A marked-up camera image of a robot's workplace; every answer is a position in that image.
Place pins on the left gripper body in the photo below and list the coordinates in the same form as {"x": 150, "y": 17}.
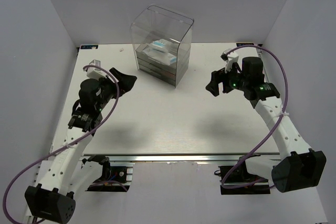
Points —
{"x": 108, "y": 91}

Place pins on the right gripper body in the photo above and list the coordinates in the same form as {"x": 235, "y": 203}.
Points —
{"x": 233, "y": 80}

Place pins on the white cotton pad pack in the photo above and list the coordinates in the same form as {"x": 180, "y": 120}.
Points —
{"x": 161, "y": 45}
{"x": 165, "y": 58}

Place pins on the clear acrylic drawer organizer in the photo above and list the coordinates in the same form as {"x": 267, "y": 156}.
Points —
{"x": 157, "y": 22}

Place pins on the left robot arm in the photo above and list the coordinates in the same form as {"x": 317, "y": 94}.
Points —
{"x": 54, "y": 197}

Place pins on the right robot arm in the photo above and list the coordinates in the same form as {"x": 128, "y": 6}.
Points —
{"x": 300, "y": 166}

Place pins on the blue label right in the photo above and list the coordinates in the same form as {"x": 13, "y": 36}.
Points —
{"x": 239, "y": 44}

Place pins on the blue label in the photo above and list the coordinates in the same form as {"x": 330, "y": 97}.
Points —
{"x": 239, "y": 44}
{"x": 88, "y": 47}

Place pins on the blue label left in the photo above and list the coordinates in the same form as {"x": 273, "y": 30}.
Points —
{"x": 88, "y": 47}

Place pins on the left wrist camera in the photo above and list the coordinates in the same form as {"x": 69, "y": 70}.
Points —
{"x": 94, "y": 72}

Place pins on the aluminium front rail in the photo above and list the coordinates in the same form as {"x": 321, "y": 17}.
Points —
{"x": 176, "y": 157}

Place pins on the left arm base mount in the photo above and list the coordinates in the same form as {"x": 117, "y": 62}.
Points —
{"x": 114, "y": 178}

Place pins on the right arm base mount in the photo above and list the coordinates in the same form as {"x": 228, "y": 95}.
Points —
{"x": 239, "y": 177}

